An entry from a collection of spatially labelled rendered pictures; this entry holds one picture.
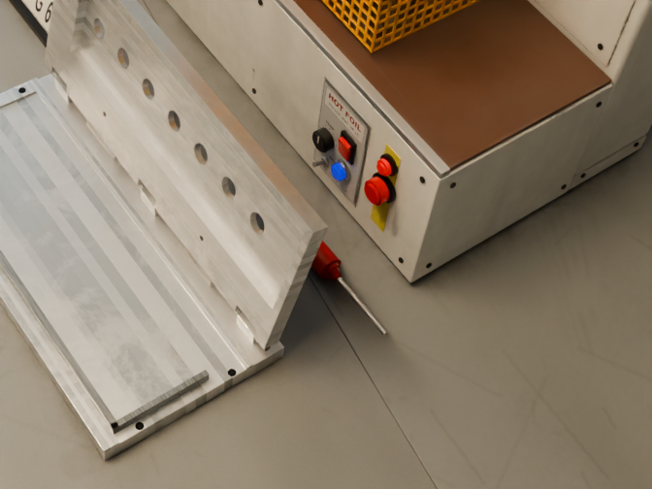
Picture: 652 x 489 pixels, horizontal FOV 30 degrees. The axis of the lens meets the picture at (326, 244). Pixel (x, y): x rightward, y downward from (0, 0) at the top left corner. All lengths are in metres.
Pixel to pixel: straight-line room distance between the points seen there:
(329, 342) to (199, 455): 0.18
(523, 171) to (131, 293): 0.42
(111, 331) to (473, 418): 0.37
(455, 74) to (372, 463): 0.39
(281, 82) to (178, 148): 0.16
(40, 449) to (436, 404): 0.39
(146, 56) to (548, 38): 0.41
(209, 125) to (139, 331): 0.22
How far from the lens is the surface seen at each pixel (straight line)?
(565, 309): 1.33
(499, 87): 1.23
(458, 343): 1.28
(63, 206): 1.32
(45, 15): 1.49
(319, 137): 1.28
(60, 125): 1.39
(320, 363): 1.24
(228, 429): 1.20
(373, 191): 1.22
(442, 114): 1.19
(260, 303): 1.17
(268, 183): 1.10
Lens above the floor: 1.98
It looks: 55 degrees down
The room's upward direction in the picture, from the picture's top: 10 degrees clockwise
